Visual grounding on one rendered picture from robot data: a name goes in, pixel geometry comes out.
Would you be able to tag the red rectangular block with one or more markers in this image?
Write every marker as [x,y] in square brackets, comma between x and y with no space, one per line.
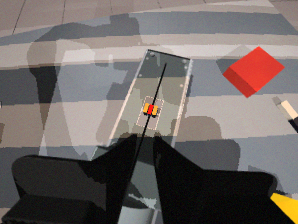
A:
[252,72]

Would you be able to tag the yellow cube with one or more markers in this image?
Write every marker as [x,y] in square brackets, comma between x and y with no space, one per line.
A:
[289,206]

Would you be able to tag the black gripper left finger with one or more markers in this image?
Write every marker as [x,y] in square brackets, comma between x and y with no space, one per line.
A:
[103,180]

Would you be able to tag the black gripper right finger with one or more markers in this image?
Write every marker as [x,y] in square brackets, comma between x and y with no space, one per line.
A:
[184,187]

